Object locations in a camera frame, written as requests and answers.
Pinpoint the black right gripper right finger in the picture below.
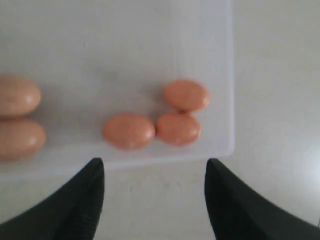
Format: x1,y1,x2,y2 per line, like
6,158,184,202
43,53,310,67
204,158,320,240

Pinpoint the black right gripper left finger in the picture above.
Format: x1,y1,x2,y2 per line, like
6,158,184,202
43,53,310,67
0,158,105,240

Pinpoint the brown egg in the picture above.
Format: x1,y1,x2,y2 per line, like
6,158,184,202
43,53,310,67
0,74,42,119
0,118,47,163
102,112,156,150
163,79,210,112
156,113,202,147

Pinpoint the clear plastic container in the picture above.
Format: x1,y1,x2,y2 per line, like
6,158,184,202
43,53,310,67
0,0,235,179

